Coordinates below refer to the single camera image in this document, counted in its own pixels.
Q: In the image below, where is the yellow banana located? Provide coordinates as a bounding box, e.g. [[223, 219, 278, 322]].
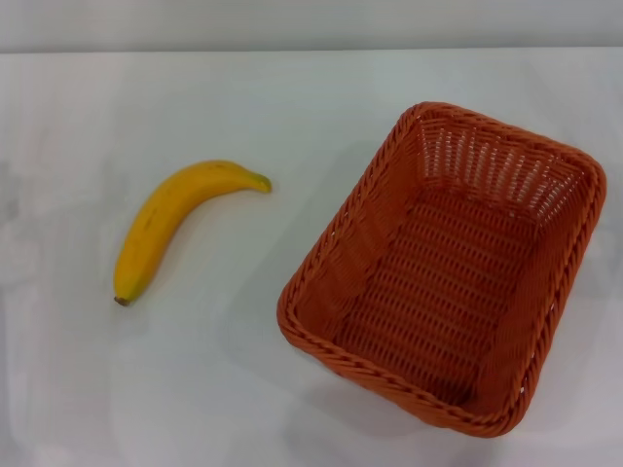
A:
[[113, 160, 273, 307]]

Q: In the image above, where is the orange woven plastic basket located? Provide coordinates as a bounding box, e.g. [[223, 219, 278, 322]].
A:
[[275, 100, 608, 438]]

